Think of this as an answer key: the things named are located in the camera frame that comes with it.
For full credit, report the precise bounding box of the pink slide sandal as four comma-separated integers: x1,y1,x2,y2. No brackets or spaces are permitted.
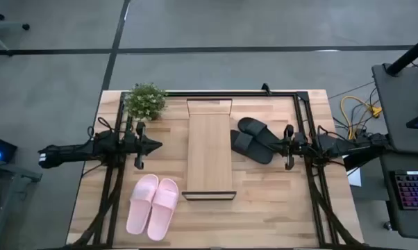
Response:
126,174,160,235
147,178,180,242

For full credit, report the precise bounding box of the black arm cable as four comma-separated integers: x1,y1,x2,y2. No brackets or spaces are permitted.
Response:
315,124,331,140
86,117,115,140

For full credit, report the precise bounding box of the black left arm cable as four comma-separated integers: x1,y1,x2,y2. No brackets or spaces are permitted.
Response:
86,117,115,140

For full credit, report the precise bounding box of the grey office chair base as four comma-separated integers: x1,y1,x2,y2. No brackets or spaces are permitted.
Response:
0,0,31,56

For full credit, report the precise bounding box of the black slide sandal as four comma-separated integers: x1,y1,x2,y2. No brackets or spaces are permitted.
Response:
230,129,274,165
237,117,285,149

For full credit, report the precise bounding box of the black aluminium table frame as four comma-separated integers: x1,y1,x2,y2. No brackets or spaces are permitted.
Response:
65,90,369,250

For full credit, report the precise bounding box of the white paper sheet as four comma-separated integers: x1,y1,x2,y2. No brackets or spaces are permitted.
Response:
346,166,363,188

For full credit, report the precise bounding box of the small green potted plant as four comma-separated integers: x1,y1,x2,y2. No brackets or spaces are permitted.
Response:
124,82,168,122

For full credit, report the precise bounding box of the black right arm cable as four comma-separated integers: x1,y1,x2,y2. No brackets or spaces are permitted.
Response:
315,124,331,140

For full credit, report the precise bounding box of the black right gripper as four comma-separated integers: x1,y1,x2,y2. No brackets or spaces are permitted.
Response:
268,124,307,171

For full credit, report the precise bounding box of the yellow cable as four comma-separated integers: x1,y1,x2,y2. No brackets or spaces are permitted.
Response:
340,95,383,140

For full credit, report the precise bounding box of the black pole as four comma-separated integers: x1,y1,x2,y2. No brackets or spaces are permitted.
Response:
385,33,418,76

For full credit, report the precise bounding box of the backlit computer keyboard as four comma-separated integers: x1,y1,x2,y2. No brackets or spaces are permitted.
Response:
394,171,418,210

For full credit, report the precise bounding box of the grey desk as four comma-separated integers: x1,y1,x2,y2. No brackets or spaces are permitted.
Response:
371,63,418,156

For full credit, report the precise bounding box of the wooden shelf with black frame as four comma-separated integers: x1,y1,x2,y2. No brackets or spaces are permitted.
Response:
181,98,237,201

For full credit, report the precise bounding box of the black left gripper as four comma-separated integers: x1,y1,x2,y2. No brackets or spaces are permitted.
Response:
124,121,163,170

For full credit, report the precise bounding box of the dark keyboard desk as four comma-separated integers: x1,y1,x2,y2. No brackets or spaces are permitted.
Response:
378,152,418,241

